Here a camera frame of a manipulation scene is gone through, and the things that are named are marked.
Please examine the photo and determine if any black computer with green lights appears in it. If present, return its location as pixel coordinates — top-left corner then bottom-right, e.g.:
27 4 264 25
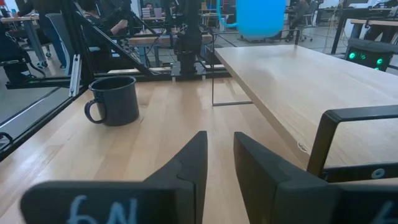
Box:
345 37 398 72

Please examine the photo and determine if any wooden desk with grey legs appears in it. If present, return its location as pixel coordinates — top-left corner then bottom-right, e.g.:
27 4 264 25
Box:
0 14 49 68

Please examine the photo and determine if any wooden shelf with black legs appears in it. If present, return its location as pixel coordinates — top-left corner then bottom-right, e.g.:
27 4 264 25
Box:
211 29 398 184

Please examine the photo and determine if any black aluminium table frame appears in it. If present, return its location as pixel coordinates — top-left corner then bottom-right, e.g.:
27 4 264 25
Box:
0 0 233 162

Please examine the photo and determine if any black enamel mug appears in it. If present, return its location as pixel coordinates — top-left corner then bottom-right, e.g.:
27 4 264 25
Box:
83 75 140 127

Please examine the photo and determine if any silver aluminium bracket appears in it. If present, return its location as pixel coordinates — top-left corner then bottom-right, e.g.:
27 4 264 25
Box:
68 54 82 97

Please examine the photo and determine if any grey office chair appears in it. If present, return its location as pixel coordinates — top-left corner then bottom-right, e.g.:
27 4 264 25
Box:
298 0 320 43

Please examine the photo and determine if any light blue mug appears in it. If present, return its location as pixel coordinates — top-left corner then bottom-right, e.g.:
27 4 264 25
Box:
216 0 287 40

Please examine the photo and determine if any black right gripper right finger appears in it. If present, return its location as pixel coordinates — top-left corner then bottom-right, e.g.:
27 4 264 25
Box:
233 131 398 224

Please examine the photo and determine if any wooden desk with black legs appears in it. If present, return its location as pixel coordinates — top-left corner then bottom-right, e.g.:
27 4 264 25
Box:
331 6 398 55

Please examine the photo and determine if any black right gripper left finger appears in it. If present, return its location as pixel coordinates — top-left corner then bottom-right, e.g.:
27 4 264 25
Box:
19 130 208 224

